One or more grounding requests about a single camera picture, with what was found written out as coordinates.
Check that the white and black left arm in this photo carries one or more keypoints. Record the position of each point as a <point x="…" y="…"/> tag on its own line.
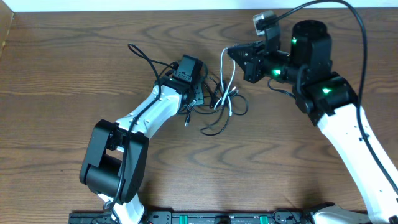
<point x="115" y="160"/>

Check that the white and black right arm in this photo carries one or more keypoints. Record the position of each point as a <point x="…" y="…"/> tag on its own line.
<point x="331" y="104"/>

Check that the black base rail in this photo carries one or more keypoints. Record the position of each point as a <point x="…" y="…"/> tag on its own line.
<point x="164" y="217"/>

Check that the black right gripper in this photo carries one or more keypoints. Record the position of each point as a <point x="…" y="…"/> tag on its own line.
<point x="256" y="50"/>

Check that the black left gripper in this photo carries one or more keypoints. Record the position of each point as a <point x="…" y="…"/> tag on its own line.
<point x="201" y="93"/>

